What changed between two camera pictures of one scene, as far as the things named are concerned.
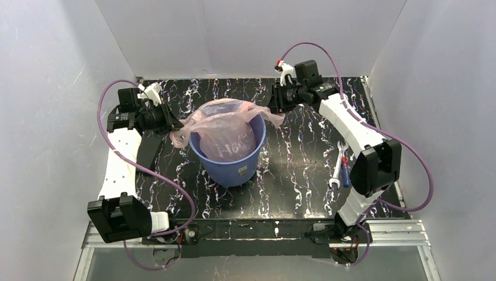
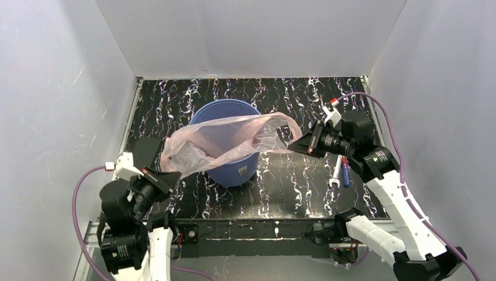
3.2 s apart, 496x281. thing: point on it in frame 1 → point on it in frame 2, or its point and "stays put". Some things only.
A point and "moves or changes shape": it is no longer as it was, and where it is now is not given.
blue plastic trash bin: (231, 174) → (240, 171)
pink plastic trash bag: (226, 128) moves or changes shape
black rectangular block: (150, 144) stays put
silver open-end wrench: (336, 178) stays put
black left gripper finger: (175, 124) → (167, 180)
